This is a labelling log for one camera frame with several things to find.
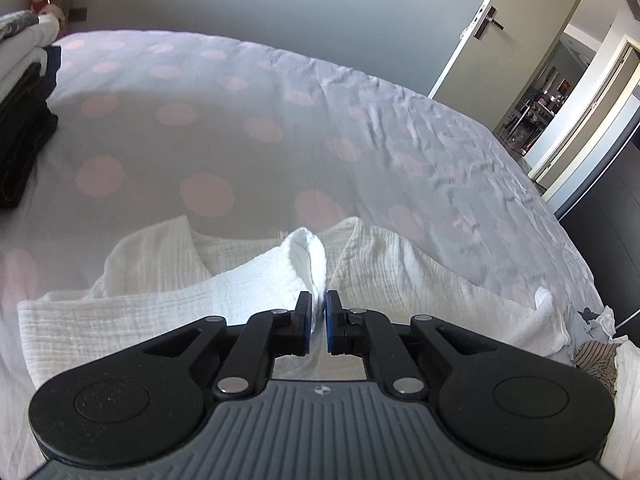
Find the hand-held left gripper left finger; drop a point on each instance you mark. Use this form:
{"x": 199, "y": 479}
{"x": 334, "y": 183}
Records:
{"x": 303, "y": 322}

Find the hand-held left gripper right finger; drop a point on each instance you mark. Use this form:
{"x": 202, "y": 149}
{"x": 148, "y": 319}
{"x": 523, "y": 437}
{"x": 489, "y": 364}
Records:
{"x": 331, "y": 322}

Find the white crinkled garment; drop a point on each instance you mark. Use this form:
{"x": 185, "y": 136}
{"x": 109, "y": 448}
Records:
{"x": 150, "y": 310}

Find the black folded clothes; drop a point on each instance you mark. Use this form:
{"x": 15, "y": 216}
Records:
{"x": 22, "y": 135}

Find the polka dot bed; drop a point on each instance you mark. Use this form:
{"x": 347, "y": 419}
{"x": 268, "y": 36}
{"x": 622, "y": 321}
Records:
{"x": 250, "y": 85}

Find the grey crumpled cloth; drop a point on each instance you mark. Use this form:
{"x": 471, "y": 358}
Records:
{"x": 590, "y": 322}

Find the striped garment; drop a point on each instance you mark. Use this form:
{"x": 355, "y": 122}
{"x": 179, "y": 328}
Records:
{"x": 597, "y": 365}

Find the dark grey wardrobe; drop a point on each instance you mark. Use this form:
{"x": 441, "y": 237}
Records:
{"x": 605, "y": 230}

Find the white crumpled cloth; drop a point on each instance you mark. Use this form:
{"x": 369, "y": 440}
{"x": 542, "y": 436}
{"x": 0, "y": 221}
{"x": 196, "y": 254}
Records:
{"x": 627, "y": 390}

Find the white door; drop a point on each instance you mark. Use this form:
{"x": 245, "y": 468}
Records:
{"x": 492, "y": 35}

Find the dark blue folded garment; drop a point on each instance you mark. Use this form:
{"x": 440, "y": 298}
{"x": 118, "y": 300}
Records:
{"x": 51, "y": 62}

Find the white folded garment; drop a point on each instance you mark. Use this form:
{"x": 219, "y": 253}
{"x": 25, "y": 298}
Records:
{"x": 22, "y": 52}

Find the grey patterned folded cloth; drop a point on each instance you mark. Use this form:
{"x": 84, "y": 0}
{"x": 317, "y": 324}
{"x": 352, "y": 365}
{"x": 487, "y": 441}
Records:
{"x": 15, "y": 22}

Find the white door frame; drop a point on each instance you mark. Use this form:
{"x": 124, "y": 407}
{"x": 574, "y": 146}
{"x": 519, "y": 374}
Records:
{"x": 585, "y": 125}

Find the black wall socket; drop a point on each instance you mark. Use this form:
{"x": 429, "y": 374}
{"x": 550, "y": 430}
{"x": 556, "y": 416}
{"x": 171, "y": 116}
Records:
{"x": 78, "y": 13}

